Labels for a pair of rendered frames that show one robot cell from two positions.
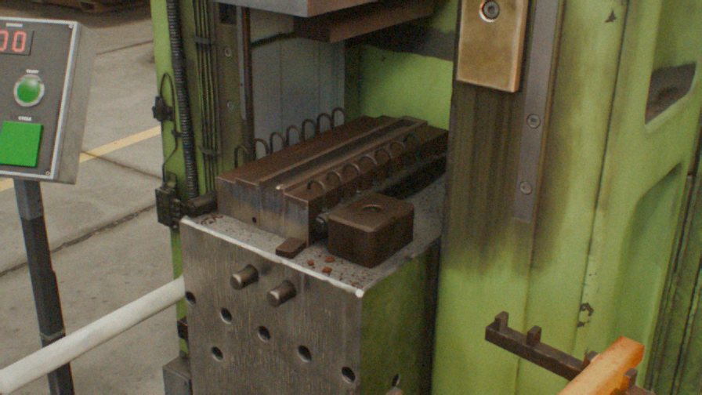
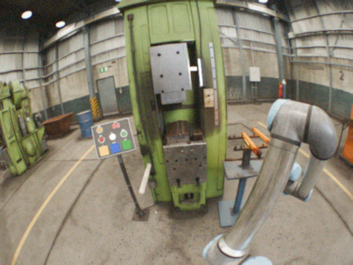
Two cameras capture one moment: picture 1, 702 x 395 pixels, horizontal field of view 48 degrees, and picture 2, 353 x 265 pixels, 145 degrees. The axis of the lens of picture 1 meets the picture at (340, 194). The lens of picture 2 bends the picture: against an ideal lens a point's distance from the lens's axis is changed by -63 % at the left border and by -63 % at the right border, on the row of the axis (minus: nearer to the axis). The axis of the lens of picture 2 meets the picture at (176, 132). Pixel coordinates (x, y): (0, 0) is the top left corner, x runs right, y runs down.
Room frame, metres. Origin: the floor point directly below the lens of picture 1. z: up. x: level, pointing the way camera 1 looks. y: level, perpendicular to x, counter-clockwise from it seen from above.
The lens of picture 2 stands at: (0.16, 0.82, 1.47)
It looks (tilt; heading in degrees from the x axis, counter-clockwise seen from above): 21 degrees down; 325
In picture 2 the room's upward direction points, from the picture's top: 6 degrees counter-clockwise
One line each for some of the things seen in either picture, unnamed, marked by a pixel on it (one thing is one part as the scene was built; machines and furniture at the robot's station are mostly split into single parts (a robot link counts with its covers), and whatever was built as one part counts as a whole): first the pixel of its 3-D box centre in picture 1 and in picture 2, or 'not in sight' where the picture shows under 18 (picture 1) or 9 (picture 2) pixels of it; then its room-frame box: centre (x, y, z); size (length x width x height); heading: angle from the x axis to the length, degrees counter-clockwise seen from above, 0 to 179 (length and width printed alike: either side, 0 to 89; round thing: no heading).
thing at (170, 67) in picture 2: not in sight; (175, 68); (1.29, -0.03, 1.56); 0.42 x 0.39 x 0.40; 143
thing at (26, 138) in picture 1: (21, 144); (126, 144); (1.28, 0.55, 1.01); 0.07 x 0.05 x 0.07; 78
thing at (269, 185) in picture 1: (351, 150); (180, 126); (1.30, -0.02, 0.99); 0.42 x 0.05 x 0.01; 143
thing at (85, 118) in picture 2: not in sight; (86, 123); (5.90, 0.86, 0.44); 0.59 x 0.59 x 0.88
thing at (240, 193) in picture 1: (340, 166); (177, 130); (1.32, 0.00, 0.96); 0.42 x 0.20 x 0.09; 143
